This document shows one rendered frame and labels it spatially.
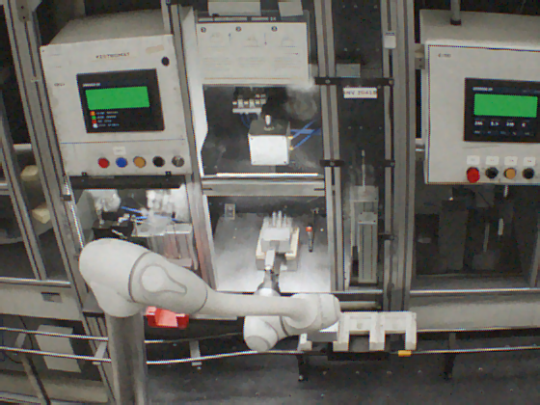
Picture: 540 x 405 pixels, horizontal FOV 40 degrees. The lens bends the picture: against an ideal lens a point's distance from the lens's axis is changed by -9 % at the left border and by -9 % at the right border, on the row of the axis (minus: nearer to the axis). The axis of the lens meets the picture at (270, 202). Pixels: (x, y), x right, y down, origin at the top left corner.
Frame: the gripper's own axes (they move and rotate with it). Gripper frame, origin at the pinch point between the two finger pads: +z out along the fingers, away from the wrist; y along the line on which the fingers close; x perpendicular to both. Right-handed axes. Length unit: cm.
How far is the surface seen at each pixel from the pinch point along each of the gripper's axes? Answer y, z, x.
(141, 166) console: 40, -9, 36
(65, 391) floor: -100, 16, 109
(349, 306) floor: -100, 85, -18
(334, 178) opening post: 33.6, -5.4, -20.4
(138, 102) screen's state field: 63, -10, 33
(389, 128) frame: 51, -7, -37
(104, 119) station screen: 58, -10, 45
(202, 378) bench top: -32.7, -26.8, 23.8
